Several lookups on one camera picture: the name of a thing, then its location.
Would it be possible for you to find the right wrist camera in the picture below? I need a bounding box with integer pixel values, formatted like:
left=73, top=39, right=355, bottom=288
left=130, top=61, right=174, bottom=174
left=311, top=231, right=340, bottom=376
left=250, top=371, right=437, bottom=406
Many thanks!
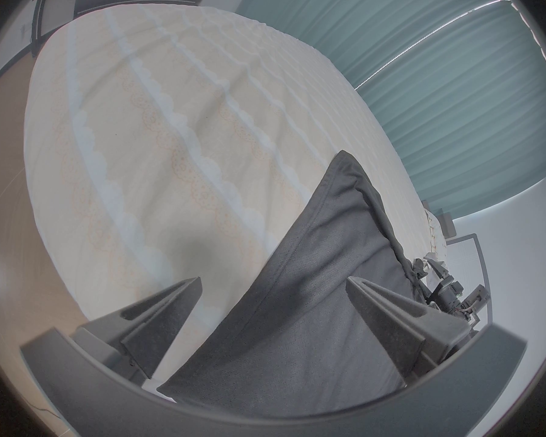
left=462, top=284, right=489, bottom=314

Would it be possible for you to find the white printed pillow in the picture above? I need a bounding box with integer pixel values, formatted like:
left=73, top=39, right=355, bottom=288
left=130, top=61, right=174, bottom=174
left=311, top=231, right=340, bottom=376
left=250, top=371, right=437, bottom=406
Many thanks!
left=425, top=210, right=447, bottom=263

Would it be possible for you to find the bed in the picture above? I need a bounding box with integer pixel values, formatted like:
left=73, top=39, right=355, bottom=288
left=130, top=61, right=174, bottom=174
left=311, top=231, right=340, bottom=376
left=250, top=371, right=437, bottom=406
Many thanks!
left=23, top=6, right=494, bottom=399

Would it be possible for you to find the black T-shirt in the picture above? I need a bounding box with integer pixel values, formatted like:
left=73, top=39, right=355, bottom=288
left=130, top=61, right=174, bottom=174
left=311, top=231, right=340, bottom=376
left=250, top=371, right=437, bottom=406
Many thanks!
left=157, top=150, right=433, bottom=415

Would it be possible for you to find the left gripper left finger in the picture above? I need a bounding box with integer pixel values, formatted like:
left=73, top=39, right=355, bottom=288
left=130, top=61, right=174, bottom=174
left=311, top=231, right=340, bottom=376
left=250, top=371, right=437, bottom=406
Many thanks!
left=74, top=276, right=204, bottom=379

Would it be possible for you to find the grey garment with white hem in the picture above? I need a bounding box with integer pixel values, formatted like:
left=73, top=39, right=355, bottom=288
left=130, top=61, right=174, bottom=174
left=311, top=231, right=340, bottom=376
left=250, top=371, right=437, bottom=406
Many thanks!
left=421, top=255, right=449, bottom=283

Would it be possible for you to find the blue-green curtain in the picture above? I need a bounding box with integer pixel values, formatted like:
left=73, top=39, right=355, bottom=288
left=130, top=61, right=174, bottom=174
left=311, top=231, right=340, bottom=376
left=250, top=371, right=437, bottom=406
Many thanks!
left=237, top=0, right=506, bottom=87
left=359, top=0, right=546, bottom=219

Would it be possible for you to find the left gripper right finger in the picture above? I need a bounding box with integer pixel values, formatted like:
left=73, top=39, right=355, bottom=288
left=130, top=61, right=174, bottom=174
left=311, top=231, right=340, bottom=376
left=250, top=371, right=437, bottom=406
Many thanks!
left=345, top=275, right=472, bottom=378

